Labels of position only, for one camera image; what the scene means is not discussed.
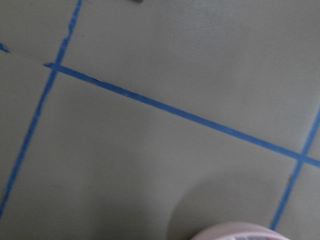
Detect pink bowl of ice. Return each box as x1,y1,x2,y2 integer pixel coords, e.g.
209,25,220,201
191,222,288,240

